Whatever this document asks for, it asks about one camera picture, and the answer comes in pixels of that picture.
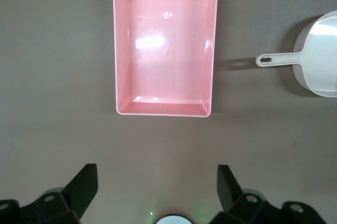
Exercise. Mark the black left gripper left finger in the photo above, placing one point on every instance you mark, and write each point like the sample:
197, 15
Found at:
79, 189

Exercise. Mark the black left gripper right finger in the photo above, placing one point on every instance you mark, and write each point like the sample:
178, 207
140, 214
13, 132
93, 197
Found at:
231, 192

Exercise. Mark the beige plastic dustpan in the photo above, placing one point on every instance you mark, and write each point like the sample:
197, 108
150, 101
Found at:
316, 58

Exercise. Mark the pink plastic bin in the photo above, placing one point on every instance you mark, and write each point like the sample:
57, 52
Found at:
163, 50

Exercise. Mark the brown table cloth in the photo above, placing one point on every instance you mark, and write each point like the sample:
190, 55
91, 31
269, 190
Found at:
52, 76

